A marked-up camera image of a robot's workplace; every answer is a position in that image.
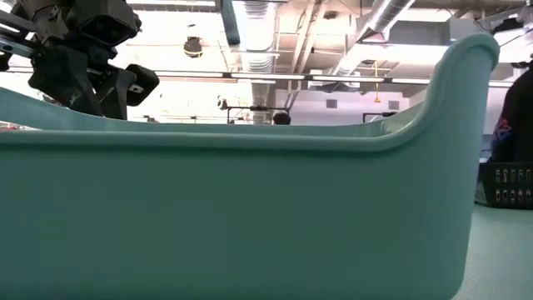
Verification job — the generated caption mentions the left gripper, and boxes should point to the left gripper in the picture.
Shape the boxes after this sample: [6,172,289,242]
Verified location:
[27,44,161,121]

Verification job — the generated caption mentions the light blue plastic bin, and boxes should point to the light blue plastic bin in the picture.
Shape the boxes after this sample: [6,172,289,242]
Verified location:
[0,32,501,300]

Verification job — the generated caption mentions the black hanging ceiling dome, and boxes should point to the black hanging ceiling dome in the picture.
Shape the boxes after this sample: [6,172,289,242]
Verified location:
[182,36,204,59]

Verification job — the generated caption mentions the dark teal bar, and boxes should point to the dark teal bar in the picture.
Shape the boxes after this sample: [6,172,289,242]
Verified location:
[219,0,242,47]

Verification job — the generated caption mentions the yellow hanging pendant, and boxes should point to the yellow hanging pendant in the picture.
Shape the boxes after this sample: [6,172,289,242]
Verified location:
[372,60,382,104]

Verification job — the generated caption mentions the grey ceiling ventilation box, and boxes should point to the grey ceiling ventilation box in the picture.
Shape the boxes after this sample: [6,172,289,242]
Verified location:
[388,19,453,46]

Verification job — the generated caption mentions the black plastic basket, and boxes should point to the black plastic basket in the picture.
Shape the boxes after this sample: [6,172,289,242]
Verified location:
[476,161,533,211]

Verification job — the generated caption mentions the ribbed silver air duct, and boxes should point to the ribbed silver air duct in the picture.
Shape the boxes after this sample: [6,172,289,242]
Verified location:
[232,0,281,74]

